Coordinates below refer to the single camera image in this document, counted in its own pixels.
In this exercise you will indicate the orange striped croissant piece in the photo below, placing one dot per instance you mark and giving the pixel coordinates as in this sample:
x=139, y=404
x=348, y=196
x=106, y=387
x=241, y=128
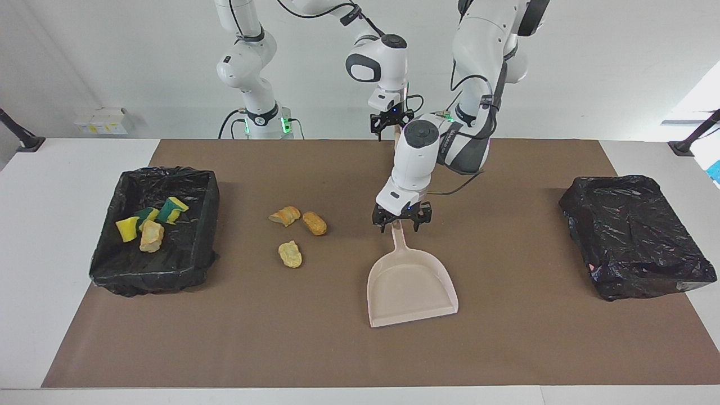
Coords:
x=286, y=216

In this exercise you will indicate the open bin with black bag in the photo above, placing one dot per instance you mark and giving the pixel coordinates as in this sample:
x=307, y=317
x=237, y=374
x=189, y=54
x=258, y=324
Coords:
x=185, y=247

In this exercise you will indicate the pale yellow bread chunk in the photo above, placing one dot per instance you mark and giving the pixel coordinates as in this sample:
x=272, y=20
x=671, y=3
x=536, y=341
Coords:
x=290, y=255

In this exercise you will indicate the bin wrapped in black bag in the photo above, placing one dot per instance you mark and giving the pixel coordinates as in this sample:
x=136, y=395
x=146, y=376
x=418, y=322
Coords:
x=635, y=236

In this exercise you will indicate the green yellow sponge piece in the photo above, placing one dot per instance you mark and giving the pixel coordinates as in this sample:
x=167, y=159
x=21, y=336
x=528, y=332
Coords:
x=147, y=214

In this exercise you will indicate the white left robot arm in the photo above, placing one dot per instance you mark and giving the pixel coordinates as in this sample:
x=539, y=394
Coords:
x=416, y=163

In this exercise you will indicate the beige plastic dustpan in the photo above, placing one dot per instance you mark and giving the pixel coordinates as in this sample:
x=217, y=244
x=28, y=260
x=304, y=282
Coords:
x=410, y=287

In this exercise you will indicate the blue object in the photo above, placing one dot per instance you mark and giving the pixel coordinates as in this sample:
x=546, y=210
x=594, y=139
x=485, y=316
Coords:
x=716, y=171

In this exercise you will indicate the brown oval bread piece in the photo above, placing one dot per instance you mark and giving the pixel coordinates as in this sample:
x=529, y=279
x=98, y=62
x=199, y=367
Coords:
x=315, y=223

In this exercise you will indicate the small white labelled box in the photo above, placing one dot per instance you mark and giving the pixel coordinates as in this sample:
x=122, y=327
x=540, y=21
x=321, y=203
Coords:
x=83, y=126

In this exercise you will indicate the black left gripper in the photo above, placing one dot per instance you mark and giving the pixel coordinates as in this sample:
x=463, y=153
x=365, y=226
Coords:
x=405, y=214

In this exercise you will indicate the beige crumbly sponge piece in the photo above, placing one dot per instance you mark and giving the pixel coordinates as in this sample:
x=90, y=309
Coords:
x=152, y=236

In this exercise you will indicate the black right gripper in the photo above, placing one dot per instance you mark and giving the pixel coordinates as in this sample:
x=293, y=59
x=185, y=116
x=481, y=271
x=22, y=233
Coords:
x=391, y=115

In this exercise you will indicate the brown paper table mat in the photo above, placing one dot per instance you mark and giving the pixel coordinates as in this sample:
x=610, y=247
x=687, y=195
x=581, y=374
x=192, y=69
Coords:
x=337, y=349

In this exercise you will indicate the large white cardboard box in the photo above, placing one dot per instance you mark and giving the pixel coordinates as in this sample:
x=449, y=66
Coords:
x=112, y=121

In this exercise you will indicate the black stand foot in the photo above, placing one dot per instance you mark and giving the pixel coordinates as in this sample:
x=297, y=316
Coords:
x=683, y=147
x=28, y=143

